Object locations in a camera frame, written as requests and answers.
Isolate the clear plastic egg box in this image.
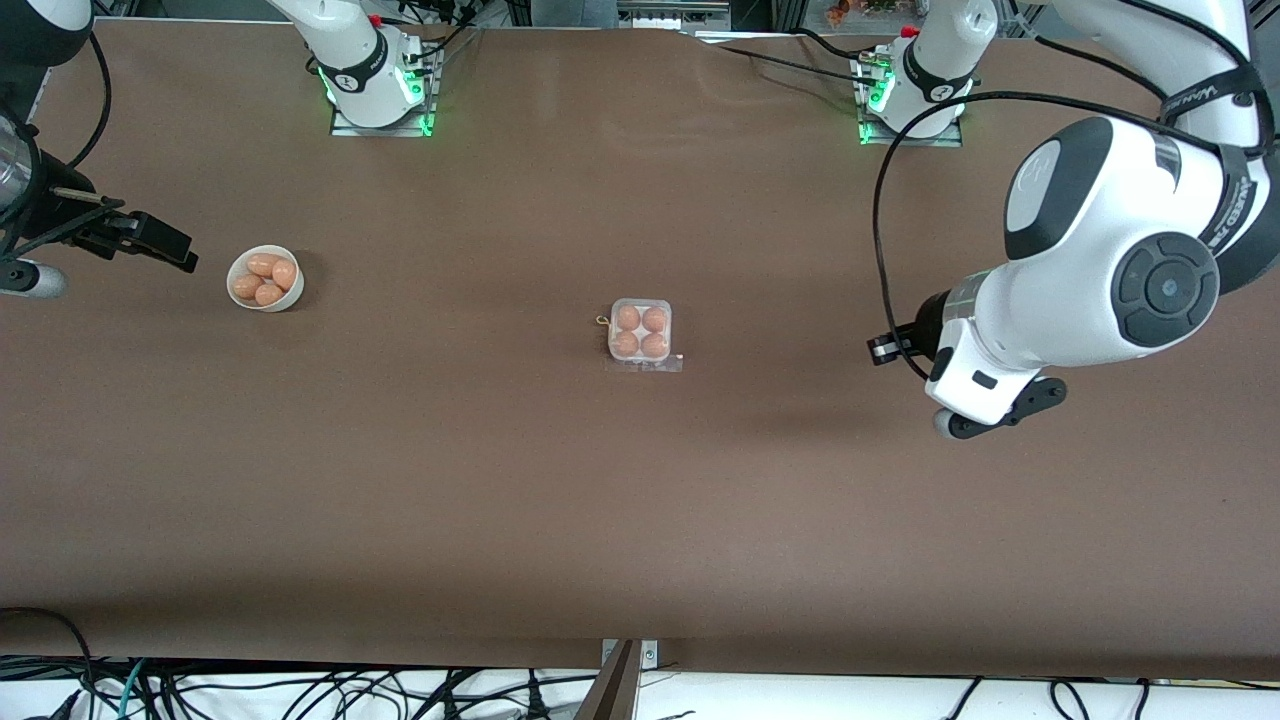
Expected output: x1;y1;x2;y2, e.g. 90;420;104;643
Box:
597;297;685;375

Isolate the white round bowl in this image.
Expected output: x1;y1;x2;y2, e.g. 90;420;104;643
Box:
226;245;305;314

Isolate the dark slanted beam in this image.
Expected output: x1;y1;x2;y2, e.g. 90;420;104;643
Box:
574;640;643;720

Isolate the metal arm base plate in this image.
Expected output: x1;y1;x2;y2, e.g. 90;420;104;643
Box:
330;45;438;139
858;55;965;149

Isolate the black table cable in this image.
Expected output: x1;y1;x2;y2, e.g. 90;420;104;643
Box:
700;42;871;83
795;27;873;63

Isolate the black looped floor cable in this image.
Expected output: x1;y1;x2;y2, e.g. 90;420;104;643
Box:
0;606;97;720

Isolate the metal table edge bracket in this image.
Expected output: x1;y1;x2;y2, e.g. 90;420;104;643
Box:
600;638;660;669

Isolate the teal floor cable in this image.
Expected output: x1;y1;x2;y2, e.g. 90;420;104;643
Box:
118;658;153;720

